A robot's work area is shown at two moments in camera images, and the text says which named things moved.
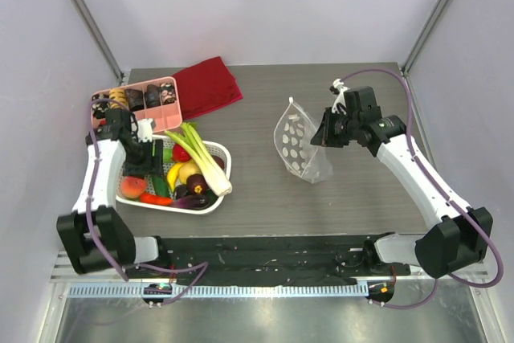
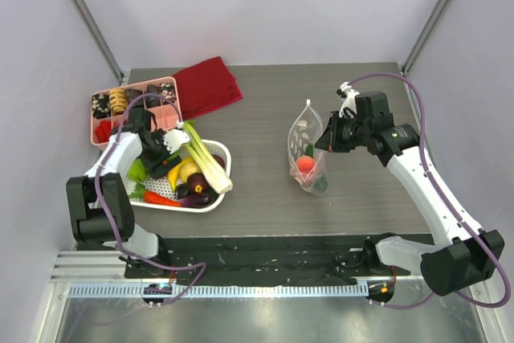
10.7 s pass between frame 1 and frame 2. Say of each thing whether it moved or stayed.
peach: moved
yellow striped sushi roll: stayed
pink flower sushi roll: stayed
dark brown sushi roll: stayed
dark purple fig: stayed
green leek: stayed
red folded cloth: stayed
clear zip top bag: moved
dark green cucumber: moved
